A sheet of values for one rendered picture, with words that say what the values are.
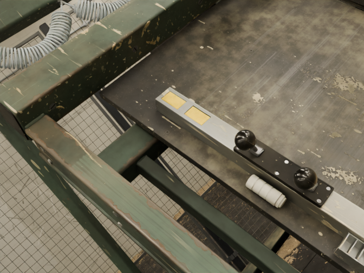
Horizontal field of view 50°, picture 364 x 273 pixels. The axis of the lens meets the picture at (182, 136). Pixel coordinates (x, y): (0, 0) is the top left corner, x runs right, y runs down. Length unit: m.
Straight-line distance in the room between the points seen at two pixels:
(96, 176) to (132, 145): 0.16
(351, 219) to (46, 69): 0.70
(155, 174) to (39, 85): 0.32
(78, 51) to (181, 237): 0.49
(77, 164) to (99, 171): 0.05
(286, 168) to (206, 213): 0.19
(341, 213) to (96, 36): 0.66
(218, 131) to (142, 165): 0.20
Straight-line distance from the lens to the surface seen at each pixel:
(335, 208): 0.77
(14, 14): 1.37
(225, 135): 0.82
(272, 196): 0.77
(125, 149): 0.91
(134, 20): 1.01
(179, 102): 0.88
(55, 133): 0.87
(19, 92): 0.90
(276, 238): 1.91
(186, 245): 0.69
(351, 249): 0.76
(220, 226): 0.82
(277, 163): 0.78
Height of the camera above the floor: 1.69
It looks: 9 degrees down
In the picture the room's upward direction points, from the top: 39 degrees counter-clockwise
